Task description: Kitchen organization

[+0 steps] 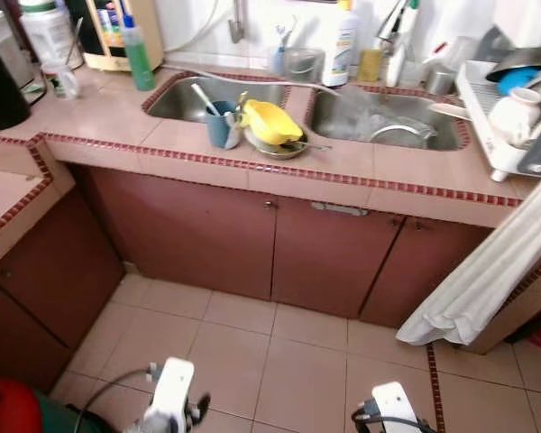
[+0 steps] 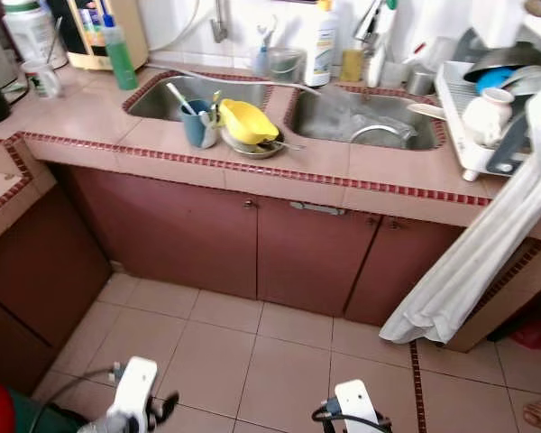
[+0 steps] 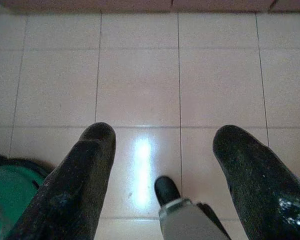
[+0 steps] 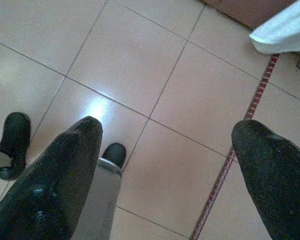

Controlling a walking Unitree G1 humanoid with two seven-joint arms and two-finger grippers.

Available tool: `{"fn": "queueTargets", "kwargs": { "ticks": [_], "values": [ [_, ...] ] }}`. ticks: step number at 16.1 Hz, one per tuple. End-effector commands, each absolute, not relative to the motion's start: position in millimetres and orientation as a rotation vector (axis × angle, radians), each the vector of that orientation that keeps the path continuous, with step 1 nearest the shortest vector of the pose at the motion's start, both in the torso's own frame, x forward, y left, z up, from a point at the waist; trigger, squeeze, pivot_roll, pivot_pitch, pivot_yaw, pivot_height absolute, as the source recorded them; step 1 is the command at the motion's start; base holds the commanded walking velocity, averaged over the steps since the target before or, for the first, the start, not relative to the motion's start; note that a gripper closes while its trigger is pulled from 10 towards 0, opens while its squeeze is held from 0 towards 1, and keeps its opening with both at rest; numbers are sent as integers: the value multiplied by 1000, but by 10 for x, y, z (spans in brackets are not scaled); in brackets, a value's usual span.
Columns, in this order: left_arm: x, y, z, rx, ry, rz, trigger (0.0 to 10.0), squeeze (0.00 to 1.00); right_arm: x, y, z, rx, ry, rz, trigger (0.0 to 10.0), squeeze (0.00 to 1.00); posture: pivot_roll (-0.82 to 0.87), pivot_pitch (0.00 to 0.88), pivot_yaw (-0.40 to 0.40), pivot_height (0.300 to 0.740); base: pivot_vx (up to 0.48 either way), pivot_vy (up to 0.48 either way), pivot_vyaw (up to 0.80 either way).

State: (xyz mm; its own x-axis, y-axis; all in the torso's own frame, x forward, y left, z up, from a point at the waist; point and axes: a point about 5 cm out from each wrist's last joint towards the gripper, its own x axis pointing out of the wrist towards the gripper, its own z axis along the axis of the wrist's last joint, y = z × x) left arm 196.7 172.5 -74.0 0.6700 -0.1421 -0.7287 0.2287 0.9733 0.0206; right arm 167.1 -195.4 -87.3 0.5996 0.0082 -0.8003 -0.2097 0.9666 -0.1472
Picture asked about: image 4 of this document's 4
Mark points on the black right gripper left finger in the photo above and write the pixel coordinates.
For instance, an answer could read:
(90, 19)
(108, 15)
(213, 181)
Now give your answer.
(45, 195)

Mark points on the black robot right foot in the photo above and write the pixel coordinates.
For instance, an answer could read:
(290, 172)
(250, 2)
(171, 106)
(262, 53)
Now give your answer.
(114, 153)

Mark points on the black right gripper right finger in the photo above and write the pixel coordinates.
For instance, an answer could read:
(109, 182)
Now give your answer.
(277, 187)

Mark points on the black robot left foot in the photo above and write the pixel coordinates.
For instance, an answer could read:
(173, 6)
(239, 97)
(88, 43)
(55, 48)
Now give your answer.
(15, 135)

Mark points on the black robot foot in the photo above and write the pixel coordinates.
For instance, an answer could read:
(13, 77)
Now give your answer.
(114, 153)
(15, 135)

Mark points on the brown wooden furniture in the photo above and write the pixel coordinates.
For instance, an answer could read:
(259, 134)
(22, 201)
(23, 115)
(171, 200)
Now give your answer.
(240, 10)

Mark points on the white fabric cover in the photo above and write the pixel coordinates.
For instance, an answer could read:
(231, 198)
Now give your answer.
(285, 30)

